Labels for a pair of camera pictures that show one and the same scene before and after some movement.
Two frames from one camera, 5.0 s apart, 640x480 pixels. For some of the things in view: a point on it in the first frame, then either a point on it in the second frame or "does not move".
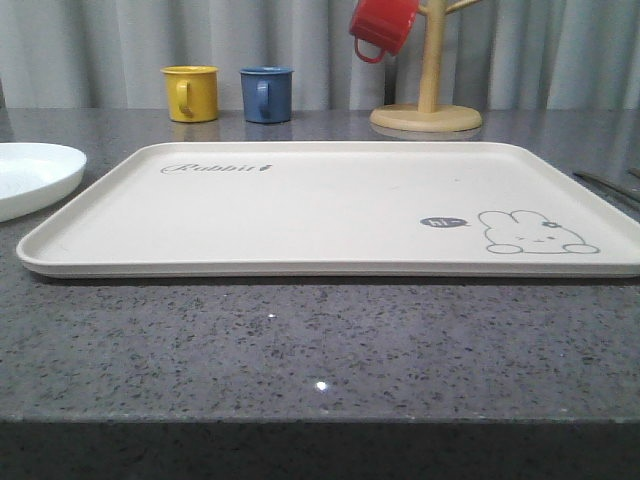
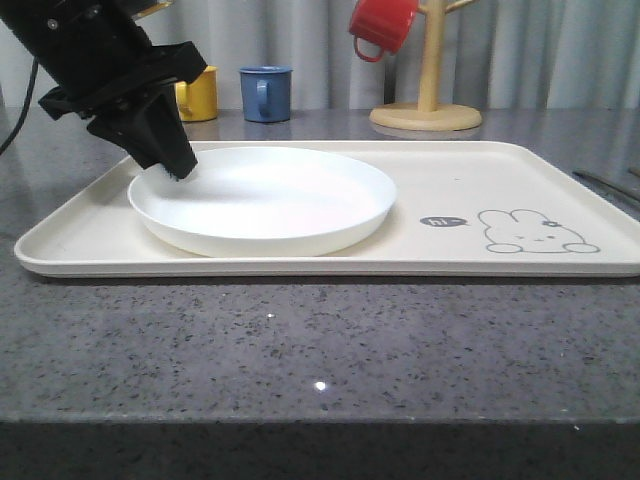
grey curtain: [499, 54] does not move
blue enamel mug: [267, 94] does not move
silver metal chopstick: [628, 192] does not move
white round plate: [36, 176] to [264, 200]
